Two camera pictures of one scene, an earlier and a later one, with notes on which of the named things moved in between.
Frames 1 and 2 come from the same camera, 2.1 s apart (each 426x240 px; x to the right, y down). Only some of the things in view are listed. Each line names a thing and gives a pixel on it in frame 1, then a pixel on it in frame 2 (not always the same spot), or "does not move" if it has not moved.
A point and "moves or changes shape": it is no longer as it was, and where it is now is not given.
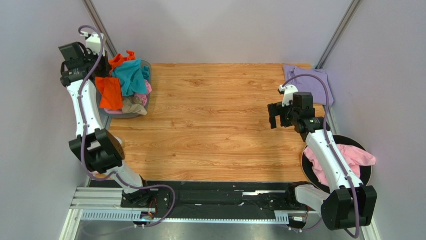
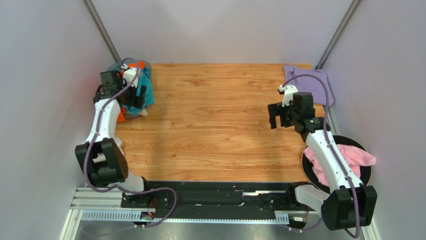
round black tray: x=365 y=171 does not move
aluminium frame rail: x=105 y=204 does not move
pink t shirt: x=356 y=158 does not move
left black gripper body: x=101 y=70 → x=130 y=97
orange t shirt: x=110 y=88 moves or changes shape
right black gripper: x=275 y=114 does not move
